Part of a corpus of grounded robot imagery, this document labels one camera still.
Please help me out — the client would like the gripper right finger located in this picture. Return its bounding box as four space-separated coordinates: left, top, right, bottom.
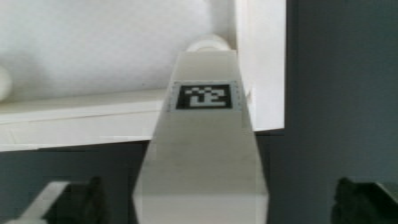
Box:
330 178 398 224

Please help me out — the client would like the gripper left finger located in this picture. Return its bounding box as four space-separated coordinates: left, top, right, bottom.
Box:
14 177 108 224

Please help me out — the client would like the white desk top tray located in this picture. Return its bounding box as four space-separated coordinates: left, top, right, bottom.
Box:
0 0 287 151

